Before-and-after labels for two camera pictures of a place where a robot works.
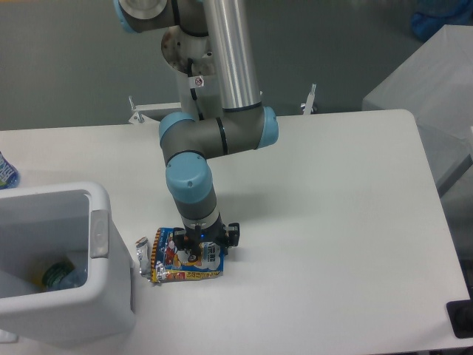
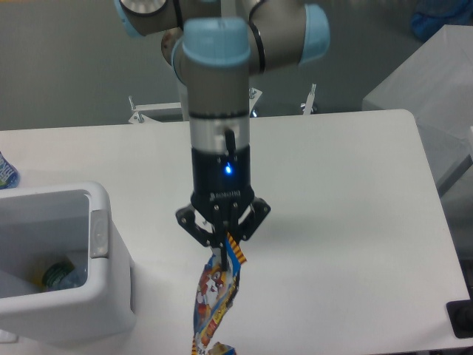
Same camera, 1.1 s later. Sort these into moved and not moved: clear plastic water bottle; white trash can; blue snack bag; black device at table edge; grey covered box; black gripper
Moved: blue snack bag; black gripper
Not moved: grey covered box; clear plastic water bottle; white trash can; black device at table edge
